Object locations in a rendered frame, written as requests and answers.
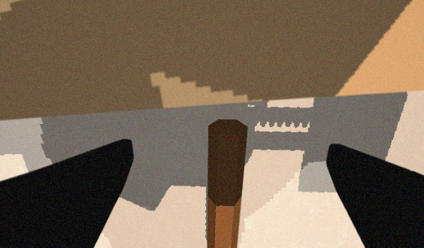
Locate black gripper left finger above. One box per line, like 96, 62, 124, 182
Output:
0, 139, 134, 248

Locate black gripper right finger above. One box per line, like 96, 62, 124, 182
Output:
326, 144, 424, 248

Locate brown wooden hexagonal handle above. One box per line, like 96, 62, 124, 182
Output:
207, 119, 248, 248

